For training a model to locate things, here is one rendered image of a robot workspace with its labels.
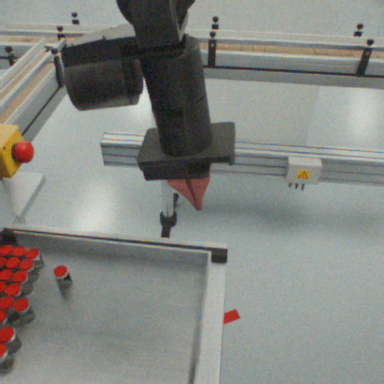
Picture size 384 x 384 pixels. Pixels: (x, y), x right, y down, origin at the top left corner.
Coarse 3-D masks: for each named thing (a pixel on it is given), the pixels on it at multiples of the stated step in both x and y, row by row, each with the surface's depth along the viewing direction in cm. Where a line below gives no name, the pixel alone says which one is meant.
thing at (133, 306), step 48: (48, 240) 66; (96, 240) 64; (48, 288) 61; (96, 288) 61; (144, 288) 61; (192, 288) 61; (48, 336) 55; (96, 336) 55; (144, 336) 55; (192, 336) 55
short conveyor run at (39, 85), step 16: (32, 48) 112; (16, 64) 104; (32, 64) 113; (48, 64) 113; (0, 80) 97; (16, 80) 105; (32, 80) 105; (48, 80) 104; (64, 80) 112; (0, 96) 98; (16, 96) 93; (32, 96) 98; (48, 96) 105; (0, 112) 87; (16, 112) 92; (32, 112) 97; (48, 112) 106; (32, 128) 98
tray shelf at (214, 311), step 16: (16, 224) 72; (144, 240) 69; (160, 240) 69; (176, 240) 69; (192, 240) 69; (224, 272) 64; (208, 288) 61; (224, 288) 61; (208, 304) 59; (208, 320) 57; (208, 336) 55; (208, 352) 54; (208, 368) 52
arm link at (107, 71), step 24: (144, 0) 29; (168, 0) 28; (144, 24) 30; (168, 24) 30; (72, 48) 34; (96, 48) 34; (120, 48) 34; (72, 72) 35; (96, 72) 35; (120, 72) 34; (72, 96) 36; (96, 96) 36; (120, 96) 36
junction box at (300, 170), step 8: (288, 160) 142; (296, 160) 141; (304, 160) 141; (312, 160) 141; (320, 160) 141; (288, 168) 141; (296, 168) 141; (304, 168) 140; (312, 168) 140; (320, 168) 139; (288, 176) 143; (296, 176) 143; (304, 176) 142; (312, 176) 142; (312, 184) 144
